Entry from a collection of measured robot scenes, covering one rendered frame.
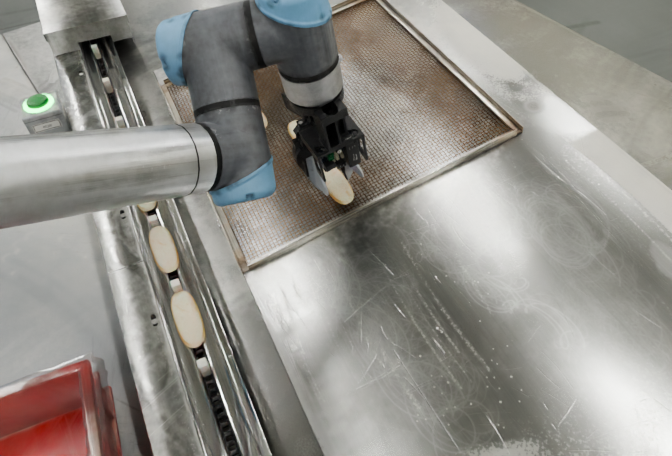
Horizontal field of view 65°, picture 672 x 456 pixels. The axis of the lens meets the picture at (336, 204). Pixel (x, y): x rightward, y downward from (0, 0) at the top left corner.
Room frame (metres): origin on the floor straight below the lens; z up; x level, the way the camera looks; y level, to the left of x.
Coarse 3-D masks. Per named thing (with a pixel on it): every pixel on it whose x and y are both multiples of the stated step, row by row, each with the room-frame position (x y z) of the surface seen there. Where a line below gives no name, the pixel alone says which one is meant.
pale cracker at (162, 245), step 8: (152, 232) 0.53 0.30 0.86; (160, 232) 0.53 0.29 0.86; (168, 232) 0.53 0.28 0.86; (152, 240) 0.51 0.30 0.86; (160, 240) 0.51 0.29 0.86; (168, 240) 0.51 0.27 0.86; (152, 248) 0.50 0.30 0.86; (160, 248) 0.50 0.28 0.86; (168, 248) 0.50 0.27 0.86; (176, 248) 0.50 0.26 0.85; (160, 256) 0.48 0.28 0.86; (168, 256) 0.48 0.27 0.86; (176, 256) 0.48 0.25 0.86; (160, 264) 0.47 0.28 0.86; (168, 264) 0.47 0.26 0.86; (176, 264) 0.47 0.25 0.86; (168, 272) 0.46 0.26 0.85
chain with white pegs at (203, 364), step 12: (96, 48) 1.05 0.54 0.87; (96, 60) 1.04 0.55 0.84; (108, 84) 0.93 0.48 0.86; (120, 120) 0.80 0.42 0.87; (156, 216) 0.56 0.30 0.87; (180, 288) 0.42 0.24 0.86; (204, 360) 0.30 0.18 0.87; (204, 372) 0.30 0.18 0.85; (216, 396) 0.27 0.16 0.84; (216, 408) 0.25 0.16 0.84; (228, 420) 0.24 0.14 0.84; (228, 432) 0.22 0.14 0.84; (228, 444) 0.21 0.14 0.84
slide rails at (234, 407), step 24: (96, 72) 0.98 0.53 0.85; (96, 96) 0.90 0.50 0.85; (120, 96) 0.90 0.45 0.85; (144, 216) 0.57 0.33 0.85; (168, 216) 0.57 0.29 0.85; (144, 240) 0.52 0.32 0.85; (168, 288) 0.43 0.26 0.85; (192, 288) 0.43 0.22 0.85; (168, 312) 0.39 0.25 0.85; (216, 336) 0.35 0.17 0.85; (192, 360) 0.31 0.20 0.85; (216, 360) 0.31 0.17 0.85; (192, 384) 0.28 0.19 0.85; (240, 408) 0.25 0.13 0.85; (216, 432) 0.22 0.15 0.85; (240, 432) 0.22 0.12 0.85
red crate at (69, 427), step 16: (112, 400) 0.26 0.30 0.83; (64, 416) 0.25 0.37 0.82; (80, 416) 0.25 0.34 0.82; (16, 432) 0.23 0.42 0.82; (32, 432) 0.23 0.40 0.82; (48, 432) 0.23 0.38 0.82; (64, 432) 0.23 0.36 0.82; (80, 432) 0.23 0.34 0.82; (0, 448) 0.21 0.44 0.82; (16, 448) 0.21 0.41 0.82; (32, 448) 0.21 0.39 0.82; (48, 448) 0.21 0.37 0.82; (64, 448) 0.21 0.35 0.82; (80, 448) 0.21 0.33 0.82
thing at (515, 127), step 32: (352, 0) 1.07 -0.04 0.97; (384, 0) 1.05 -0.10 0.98; (352, 32) 0.97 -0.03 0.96; (384, 32) 0.96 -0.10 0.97; (416, 32) 0.94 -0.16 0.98; (352, 64) 0.87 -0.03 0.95; (448, 64) 0.83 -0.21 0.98; (384, 96) 0.77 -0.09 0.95; (448, 96) 0.75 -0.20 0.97; (480, 96) 0.74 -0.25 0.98; (384, 128) 0.69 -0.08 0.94; (480, 128) 0.67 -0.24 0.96; (512, 128) 0.66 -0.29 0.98; (384, 160) 0.62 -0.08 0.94; (288, 192) 0.58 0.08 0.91; (320, 192) 0.57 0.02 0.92; (224, 224) 0.52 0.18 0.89; (256, 224) 0.52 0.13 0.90
